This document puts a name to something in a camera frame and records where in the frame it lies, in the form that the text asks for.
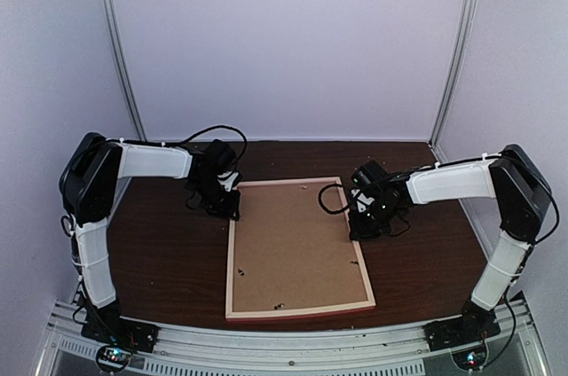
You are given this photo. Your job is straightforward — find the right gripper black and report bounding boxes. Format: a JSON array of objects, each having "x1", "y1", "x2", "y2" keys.
[{"x1": 349, "y1": 199, "x2": 402, "y2": 240}]

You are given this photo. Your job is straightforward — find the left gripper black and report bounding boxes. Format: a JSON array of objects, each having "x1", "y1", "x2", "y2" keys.
[{"x1": 190, "y1": 176, "x2": 241, "y2": 220}]

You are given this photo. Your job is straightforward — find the brown backing board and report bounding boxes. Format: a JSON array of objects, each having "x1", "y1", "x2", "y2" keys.
[{"x1": 232, "y1": 181, "x2": 370, "y2": 311}]

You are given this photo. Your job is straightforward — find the pink wooden picture frame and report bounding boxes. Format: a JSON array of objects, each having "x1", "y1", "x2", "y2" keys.
[{"x1": 225, "y1": 176, "x2": 377, "y2": 323}]

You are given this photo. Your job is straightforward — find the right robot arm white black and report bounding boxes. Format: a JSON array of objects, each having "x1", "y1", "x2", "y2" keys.
[{"x1": 348, "y1": 144, "x2": 559, "y2": 342}]

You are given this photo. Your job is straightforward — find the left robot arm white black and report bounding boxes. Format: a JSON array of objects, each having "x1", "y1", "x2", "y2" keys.
[{"x1": 59, "y1": 132, "x2": 243, "y2": 309}]

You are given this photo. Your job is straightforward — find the right circuit board with leds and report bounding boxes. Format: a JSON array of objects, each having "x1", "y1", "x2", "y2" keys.
[{"x1": 452, "y1": 346, "x2": 487, "y2": 372}]

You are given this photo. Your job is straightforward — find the circuit board with leds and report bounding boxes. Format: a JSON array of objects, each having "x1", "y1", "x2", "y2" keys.
[
  {"x1": 95, "y1": 345, "x2": 133, "y2": 372},
  {"x1": 452, "y1": 346, "x2": 487, "y2": 372}
]

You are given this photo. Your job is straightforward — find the left circuit board with leds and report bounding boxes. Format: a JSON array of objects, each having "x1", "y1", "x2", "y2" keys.
[{"x1": 95, "y1": 345, "x2": 133, "y2": 372}]

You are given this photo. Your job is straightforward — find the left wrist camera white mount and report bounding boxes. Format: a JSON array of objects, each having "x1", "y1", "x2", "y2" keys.
[{"x1": 217, "y1": 170, "x2": 241, "y2": 192}]

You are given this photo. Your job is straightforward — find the left black cable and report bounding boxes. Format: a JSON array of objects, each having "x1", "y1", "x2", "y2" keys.
[{"x1": 177, "y1": 125, "x2": 249, "y2": 164}]

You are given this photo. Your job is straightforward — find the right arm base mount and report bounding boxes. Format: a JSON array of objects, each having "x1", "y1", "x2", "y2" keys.
[{"x1": 423, "y1": 300, "x2": 501, "y2": 351}]

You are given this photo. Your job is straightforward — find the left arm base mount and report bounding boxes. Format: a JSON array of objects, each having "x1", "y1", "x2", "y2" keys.
[{"x1": 81, "y1": 304, "x2": 160, "y2": 353}]

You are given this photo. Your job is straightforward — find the left aluminium corner post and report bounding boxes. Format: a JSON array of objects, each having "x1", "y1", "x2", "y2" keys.
[{"x1": 101, "y1": 0, "x2": 147, "y2": 141}]

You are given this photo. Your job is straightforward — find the aluminium corner post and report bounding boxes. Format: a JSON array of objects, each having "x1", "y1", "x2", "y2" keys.
[
  {"x1": 429, "y1": 0, "x2": 478, "y2": 149},
  {"x1": 101, "y1": 0, "x2": 147, "y2": 141}
]

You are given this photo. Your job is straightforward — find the right aluminium corner post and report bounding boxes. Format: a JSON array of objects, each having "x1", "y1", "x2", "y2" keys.
[{"x1": 429, "y1": 0, "x2": 478, "y2": 149}]

